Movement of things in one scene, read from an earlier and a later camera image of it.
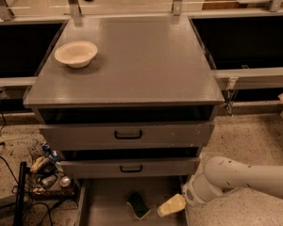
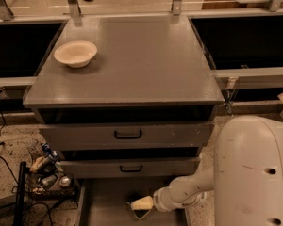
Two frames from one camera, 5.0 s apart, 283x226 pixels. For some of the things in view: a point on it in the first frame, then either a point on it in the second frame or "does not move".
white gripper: (191, 193) -> (159, 199)
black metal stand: (19, 210) does not move
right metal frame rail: (258, 77) does not move
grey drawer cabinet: (128, 101) does not move
